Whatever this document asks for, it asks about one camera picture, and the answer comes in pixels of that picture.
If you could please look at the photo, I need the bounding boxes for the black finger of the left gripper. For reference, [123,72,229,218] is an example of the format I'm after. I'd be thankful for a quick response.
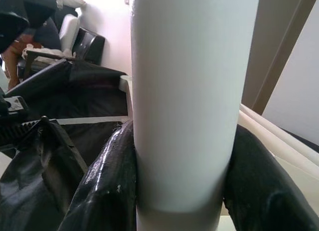
[0,115,88,231]

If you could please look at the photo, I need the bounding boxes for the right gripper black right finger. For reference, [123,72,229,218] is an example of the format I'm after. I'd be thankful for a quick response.
[223,123,319,231]

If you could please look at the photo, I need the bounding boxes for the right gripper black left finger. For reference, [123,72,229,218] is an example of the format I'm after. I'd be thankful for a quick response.
[58,120,137,231]

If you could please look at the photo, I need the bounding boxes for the white plastic table top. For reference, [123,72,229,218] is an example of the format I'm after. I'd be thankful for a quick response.
[119,75,319,231]

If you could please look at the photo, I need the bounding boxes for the white plastic table leg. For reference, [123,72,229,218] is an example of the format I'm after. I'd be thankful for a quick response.
[129,0,261,231]

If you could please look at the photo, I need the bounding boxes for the seated person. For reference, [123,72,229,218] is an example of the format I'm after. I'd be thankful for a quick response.
[0,0,58,91]

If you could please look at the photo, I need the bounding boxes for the dark blue pillow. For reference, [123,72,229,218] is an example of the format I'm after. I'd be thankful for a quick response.
[33,16,62,50]

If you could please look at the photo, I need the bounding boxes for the white sofa cushion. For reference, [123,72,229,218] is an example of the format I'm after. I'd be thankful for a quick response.
[59,15,81,52]

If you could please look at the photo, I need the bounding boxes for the black leather armchair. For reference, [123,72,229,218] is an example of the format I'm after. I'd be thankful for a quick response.
[72,28,105,66]

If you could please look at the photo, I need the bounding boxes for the wooden chair frame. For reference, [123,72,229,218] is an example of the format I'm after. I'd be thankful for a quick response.
[17,48,78,80]

